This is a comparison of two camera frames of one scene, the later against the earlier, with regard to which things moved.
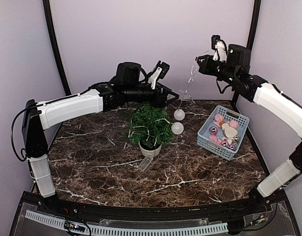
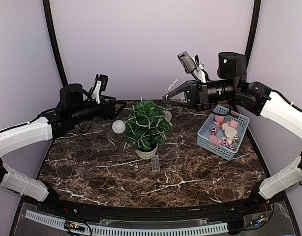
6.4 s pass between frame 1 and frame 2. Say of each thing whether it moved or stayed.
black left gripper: moved
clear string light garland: moved
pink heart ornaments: stayed
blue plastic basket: stayed
